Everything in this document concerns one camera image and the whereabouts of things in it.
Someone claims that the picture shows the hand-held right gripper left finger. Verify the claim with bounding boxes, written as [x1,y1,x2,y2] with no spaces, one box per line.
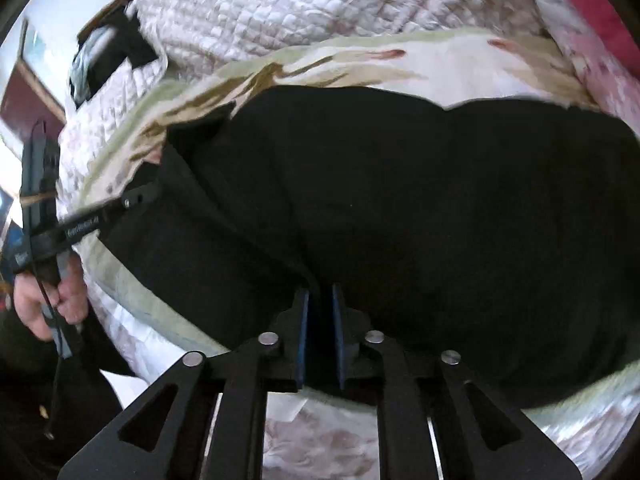
[57,287,313,480]

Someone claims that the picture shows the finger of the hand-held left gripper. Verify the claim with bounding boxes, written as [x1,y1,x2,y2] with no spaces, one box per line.
[97,182,163,232]

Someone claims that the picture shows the black cable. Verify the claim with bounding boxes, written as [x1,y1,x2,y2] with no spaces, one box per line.
[29,119,68,442]

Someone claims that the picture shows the floral fleece blanket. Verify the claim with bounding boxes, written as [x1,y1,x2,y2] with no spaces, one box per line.
[80,27,640,480]

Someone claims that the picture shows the dark wooden furniture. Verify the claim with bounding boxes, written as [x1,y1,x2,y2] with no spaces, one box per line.
[0,17,67,147]

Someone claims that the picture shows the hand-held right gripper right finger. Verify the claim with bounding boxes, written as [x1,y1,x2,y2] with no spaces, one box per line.
[330,282,583,480]

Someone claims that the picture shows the quilted beige bedspread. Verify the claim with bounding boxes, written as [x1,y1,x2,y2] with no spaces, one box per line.
[54,0,556,480]

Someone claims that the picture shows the red cloth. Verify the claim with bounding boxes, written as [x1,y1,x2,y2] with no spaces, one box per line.
[557,0,640,78]

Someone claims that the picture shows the person's left forearm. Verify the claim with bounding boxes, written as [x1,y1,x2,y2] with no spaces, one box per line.
[0,310,132,480]

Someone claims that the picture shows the black pants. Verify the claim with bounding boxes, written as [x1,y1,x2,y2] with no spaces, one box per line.
[100,85,640,411]

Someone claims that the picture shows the person's left hand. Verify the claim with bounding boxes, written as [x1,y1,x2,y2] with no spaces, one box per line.
[12,254,91,342]

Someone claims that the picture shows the pink floral quilt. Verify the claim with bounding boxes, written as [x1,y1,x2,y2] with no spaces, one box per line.
[522,0,640,136]

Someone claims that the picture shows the pile of dark clothes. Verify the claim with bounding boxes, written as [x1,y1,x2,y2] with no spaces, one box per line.
[67,10,160,109]

